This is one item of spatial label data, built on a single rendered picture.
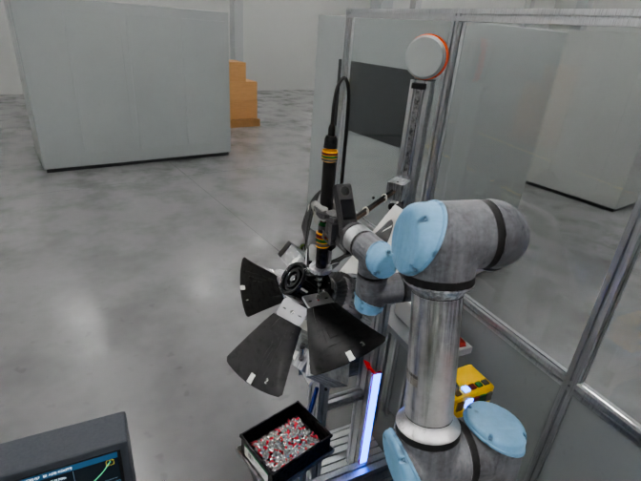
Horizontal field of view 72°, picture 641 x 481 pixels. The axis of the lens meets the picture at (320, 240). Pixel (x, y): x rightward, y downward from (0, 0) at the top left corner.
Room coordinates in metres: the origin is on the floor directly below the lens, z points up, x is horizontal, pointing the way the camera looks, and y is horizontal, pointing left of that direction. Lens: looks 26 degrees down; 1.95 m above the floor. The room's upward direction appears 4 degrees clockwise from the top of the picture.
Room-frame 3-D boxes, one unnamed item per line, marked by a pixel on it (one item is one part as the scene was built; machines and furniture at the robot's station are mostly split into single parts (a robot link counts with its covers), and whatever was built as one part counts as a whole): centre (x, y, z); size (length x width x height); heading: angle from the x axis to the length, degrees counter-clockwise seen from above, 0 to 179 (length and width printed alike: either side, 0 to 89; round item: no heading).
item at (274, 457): (0.91, 0.06, 0.84); 0.19 x 0.14 x 0.04; 133
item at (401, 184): (1.72, -0.30, 1.39); 0.10 x 0.07 x 0.08; 152
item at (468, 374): (0.98, -0.43, 1.02); 0.16 x 0.10 x 0.11; 117
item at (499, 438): (0.61, -0.35, 1.25); 0.13 x 0.12 x 0.14; 105
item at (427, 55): (1.80, -0.34, 1.88); 0.17 x 0.15 x 0.16; 27
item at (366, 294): (0.93, -0.15, 1.38); 0.11 x 0.08 x 0.11; 105
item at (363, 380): (1.44, -0.24, 0.58); 0.09 x 0.04 x 1.15; 27
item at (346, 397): (1.38, -0.14, 0.56); 0.19 x 0.04 x 0.04; 117
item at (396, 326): (1.52, -0.44, 0.85); 0.36 x 0.24 x 0.03; 27
